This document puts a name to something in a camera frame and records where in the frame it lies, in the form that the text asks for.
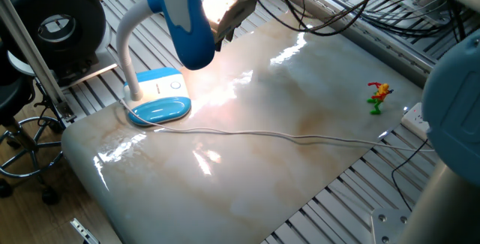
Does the silver Schunk gripper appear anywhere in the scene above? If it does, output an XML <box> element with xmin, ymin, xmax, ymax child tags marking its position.
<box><xmin>202</xmin><ymin>0</ymin><xmax>260</xmax><ymax>53</ymax></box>

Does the blue white desk lamp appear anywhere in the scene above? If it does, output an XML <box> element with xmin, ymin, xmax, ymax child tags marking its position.
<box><xmin>115</xmin><ymin>0</ymin><xmax>217</xmax><ymax>127</ymax></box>

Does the marble pattern board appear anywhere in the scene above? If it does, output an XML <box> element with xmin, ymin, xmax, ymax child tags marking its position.
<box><xmin>61</xmin><ymin>11</ymin><xmax>425</xmax><ymax>244</ymax></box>

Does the colourful toy figure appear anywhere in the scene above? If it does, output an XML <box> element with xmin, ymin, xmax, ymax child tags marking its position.
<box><xmin>366</xmin><ymin>81</ymin><xmax>395</xmax><ymax>116</ymax></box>

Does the black round blower fan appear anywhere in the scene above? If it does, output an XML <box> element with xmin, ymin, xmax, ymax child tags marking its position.
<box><xmin>0</xmin><ymin>0</ymin><xmax>119</xmax><ymax>87</ymax></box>

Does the white power strip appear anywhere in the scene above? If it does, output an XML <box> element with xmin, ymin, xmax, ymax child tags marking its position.
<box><xmin>400</xmin><ymin>102</ymin><xmax>431</xmax><ymax>140</ymax></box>

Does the silver base mounting plate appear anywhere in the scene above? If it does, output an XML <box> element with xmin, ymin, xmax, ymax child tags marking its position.
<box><xmin>370</xmin><ymin>208</ymin><xmax>412</xmax><ymax>244</ymax></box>

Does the white lamp power cable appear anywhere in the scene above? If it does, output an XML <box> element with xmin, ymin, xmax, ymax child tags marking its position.
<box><xmin>118</xmin><ymin>98</ymin><xmax>436</xmax><ymax>153</ymax></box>

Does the black cable bundle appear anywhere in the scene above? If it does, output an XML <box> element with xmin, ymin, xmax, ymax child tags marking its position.
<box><xmin>258</xmin><ymin>0</ymin><xmax>468</xmax><ymax>38</ymax></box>

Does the slanted aluminium post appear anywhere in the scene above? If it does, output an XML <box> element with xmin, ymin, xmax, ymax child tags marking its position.
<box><xmin>0</xmin><ymin>0</ymin><xmax>76</xmax><ymax>122</ymax></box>

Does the thin black cable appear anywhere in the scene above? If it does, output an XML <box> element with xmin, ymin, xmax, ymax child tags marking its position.
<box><xmin>391</xmin><ymin>138</ymin><xmax>431</xmax><ymax>213</ymax></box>

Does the black stool chrome ring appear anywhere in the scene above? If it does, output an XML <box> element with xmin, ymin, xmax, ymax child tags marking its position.
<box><xmin>0</xmin><ymin>41</ymin><xmax>67</xmax><ymax>206</ymax></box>

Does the small metal bracket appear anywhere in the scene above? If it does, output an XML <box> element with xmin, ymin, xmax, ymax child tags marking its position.
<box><xmin>70</xmin><ymin>218</ymin><xmax>101</xmax><ymax>244</ymax></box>

